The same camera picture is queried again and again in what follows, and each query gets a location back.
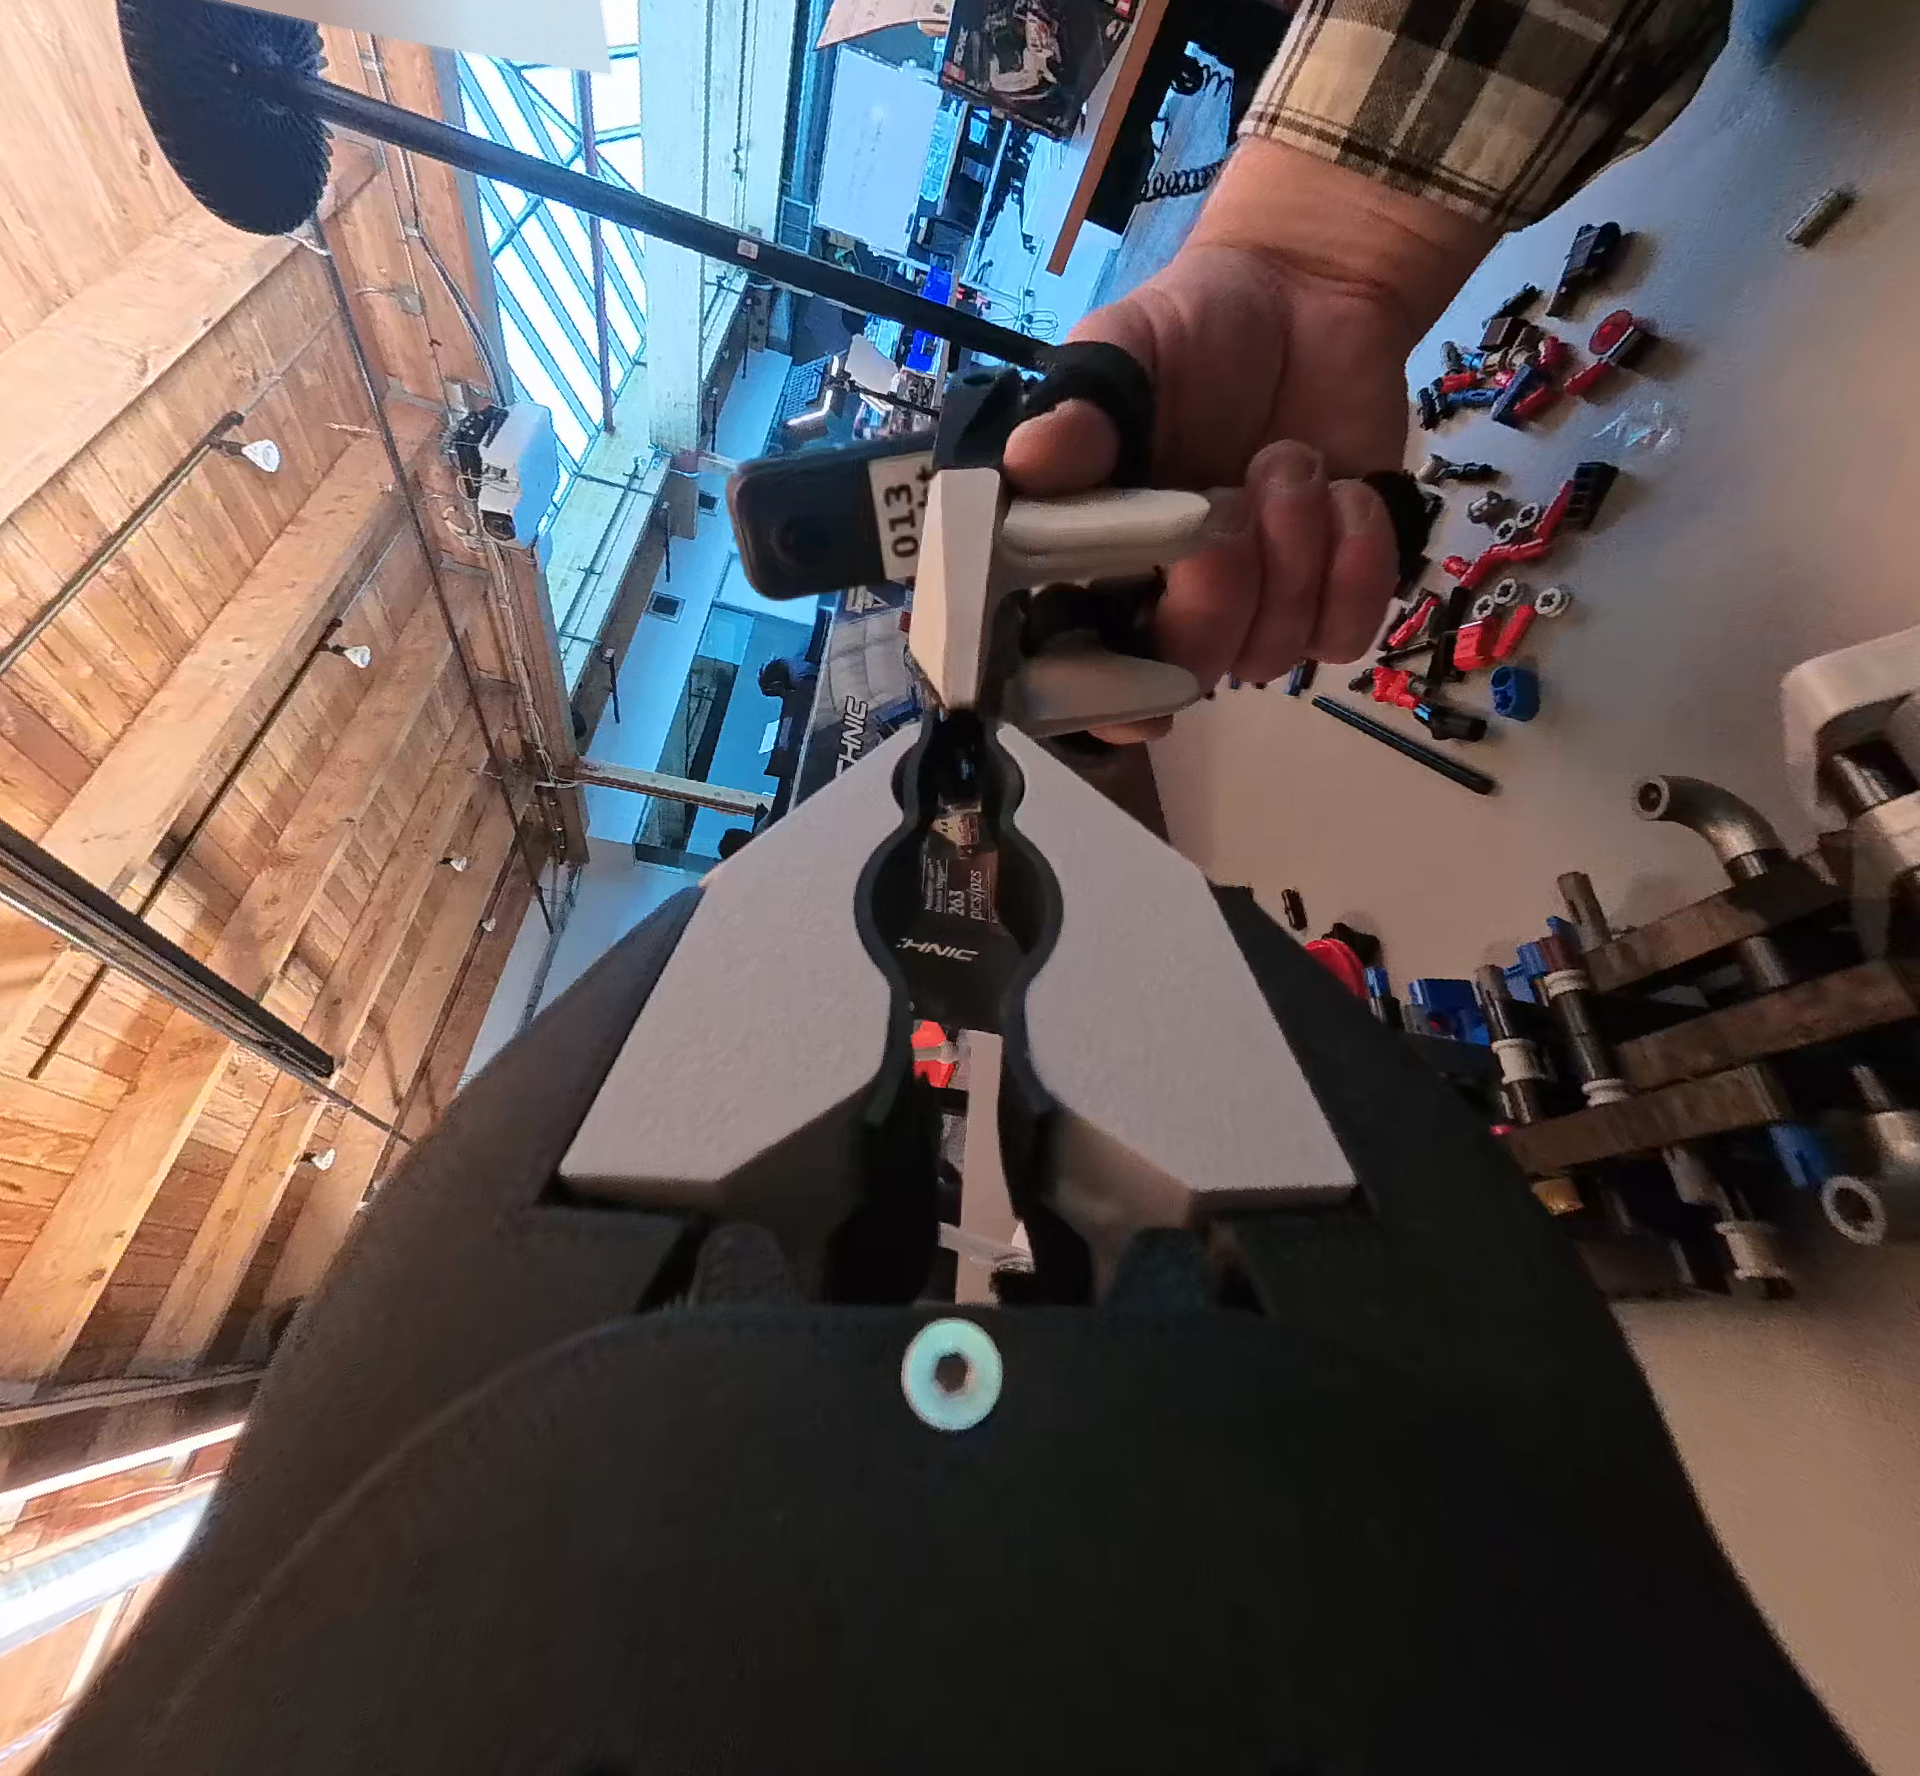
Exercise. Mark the brown cardboard sheet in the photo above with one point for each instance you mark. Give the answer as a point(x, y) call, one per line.
point(884, 7)

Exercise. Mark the white ceiling camera unit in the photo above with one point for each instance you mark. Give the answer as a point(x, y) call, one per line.
point(518, 457)

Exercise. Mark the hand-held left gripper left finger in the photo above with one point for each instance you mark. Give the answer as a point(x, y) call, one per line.
point(749, 1042)

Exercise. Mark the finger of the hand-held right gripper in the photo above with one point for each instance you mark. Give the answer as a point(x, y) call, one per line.
point(952, 575)

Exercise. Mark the white board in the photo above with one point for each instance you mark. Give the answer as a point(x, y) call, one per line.
point(884, 142)

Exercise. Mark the grey desk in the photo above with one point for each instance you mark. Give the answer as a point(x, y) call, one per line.
point(1725, 575)

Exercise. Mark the orange top table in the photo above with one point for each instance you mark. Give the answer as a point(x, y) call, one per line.
point(1140, 52)

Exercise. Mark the black metal ceiling rail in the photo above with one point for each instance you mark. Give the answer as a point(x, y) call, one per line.
point(149, 953)

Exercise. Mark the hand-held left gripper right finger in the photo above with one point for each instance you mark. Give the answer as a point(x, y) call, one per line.
point(1186, 1042)

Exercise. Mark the person's right hand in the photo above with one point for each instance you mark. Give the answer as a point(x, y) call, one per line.
point(1290, 351)

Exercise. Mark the toy car set box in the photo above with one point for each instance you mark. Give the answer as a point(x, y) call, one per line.
point(1034, 7)

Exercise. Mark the blue and black toy chassis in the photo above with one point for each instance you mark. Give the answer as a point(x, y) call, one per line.
point(1694, 1010)

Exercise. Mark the toy truck set box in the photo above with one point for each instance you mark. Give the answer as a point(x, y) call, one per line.
point(960, 906)

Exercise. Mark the scatter of small toy pins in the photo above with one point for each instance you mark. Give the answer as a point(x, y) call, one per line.
point(1514, 694)

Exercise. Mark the black toy axle rod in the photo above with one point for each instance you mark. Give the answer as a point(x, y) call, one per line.
point(1403, 742)

